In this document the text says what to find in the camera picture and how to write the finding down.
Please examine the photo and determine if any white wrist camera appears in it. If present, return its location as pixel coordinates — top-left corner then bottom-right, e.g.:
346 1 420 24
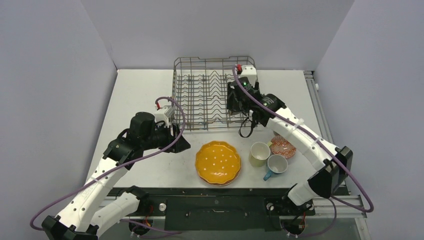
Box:
236 64 257 86
153 105 175 127

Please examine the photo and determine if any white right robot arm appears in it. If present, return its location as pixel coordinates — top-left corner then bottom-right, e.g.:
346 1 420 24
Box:
226 77 353 214

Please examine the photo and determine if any orange patterned small bowl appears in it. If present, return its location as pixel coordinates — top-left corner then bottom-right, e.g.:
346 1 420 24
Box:
270 135 297 159

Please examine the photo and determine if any blue mug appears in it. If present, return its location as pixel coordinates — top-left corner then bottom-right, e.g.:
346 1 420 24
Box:
263 154 288 181

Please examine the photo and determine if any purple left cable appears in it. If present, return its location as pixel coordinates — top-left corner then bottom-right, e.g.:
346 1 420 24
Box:
29 96 186 239

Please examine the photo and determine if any grey wire dish rack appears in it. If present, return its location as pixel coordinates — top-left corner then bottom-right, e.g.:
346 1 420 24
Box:
171 55 256 131

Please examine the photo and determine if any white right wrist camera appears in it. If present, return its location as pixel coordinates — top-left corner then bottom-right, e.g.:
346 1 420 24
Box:
236 64 257 86

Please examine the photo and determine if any aluminium side rail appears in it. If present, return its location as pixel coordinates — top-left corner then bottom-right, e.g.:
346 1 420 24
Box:
303 70 334 144

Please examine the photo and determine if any pale yellow mug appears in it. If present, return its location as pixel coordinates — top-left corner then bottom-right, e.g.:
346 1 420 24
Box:
248 142 271 168

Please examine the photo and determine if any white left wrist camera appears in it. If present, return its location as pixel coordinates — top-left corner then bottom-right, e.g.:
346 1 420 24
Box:
153 105 175 127

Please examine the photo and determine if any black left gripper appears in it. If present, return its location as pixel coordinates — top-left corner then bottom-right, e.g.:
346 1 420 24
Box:
141 122 190 153

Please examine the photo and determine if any black table frame rail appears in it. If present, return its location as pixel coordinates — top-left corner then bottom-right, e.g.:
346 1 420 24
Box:
100 187 315 233

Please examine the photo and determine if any yellow polka dot plate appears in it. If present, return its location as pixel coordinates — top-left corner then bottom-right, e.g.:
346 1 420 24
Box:
194 140 242 183

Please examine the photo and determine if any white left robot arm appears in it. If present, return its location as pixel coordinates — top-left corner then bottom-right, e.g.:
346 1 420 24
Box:
41 109 191 240

